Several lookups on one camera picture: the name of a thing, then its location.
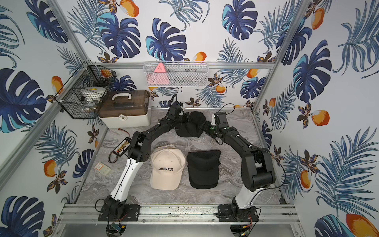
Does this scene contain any beige cap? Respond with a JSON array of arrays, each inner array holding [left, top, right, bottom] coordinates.
[[150, 144, 187, 191]]

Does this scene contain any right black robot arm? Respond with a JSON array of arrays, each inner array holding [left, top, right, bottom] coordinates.
[[202, 112, 276, 222]]

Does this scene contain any white box brown lid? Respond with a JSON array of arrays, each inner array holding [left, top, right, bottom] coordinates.
[[97, 90, 151, 128]]

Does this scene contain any black charging board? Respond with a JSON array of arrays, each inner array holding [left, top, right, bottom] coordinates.
[[111, 137, 131, 157]]

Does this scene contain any black wire basket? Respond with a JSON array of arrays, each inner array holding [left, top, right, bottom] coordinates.
[[54, 61, 116, 119]]

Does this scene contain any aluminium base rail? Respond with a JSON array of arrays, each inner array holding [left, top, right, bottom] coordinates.
[[58, 204, 301, 225]]

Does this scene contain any clear wall shelf tray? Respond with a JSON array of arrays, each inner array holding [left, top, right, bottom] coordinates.
[[143, 61, 209, 87]]

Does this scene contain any black cap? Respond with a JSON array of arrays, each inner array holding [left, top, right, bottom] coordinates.
[[187, 150, 221, 189], [175, 111, 206, 138]]

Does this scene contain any small beige battery pack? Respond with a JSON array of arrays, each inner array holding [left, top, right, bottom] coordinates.
[[94, 163, 111, 176]]

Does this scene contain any white bowl in basket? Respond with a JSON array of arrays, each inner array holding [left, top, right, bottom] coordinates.
[[80, 87, 106, 103]]

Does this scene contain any pink triangle card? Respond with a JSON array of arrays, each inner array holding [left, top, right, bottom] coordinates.
[[147, 63, 170, 86]]

